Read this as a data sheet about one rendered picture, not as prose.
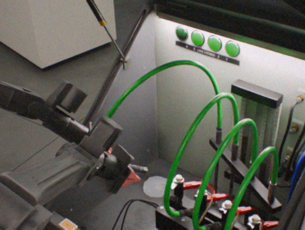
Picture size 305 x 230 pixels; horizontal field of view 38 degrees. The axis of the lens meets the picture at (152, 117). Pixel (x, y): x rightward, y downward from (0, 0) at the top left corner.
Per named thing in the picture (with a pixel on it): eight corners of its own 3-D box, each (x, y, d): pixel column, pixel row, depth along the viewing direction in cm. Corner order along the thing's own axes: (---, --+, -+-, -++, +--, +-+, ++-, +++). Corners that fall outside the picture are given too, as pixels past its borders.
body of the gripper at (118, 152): (136, 159, 103) (115, 150, 98) (112, 195, 104) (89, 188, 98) (121, 145, 107) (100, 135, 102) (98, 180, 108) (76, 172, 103)
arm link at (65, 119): (37, 120, 114) (39, 124, 109) (53, 98, 115) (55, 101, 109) (60, 135, 117) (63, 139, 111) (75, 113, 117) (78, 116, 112)
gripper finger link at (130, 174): (151, 178, 109) (126, 168, 102) (135, 202, 109) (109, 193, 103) (137, 163, 114) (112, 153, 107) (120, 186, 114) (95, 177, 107)
